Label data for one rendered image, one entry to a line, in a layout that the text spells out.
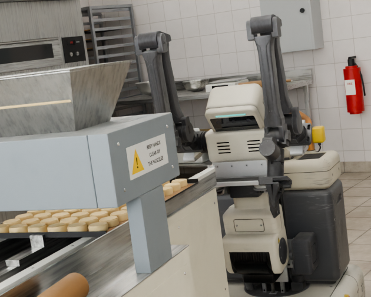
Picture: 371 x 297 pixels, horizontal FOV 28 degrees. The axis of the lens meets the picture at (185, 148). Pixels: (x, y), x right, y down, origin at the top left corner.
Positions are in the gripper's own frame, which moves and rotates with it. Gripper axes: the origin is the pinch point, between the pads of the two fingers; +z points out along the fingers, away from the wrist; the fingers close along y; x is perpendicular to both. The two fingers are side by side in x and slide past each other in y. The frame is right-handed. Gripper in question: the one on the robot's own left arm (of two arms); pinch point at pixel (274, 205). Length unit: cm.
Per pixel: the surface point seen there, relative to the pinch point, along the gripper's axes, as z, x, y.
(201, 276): 25.0, -9.6, -21.1
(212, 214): 3.1, -3.3, -21.0
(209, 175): -10.0, -5.3, -22.0
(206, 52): -254, 384, -203
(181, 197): 3.0, -26.7, -21.9
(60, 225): 22, -75, -32
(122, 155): 12, -100, -1
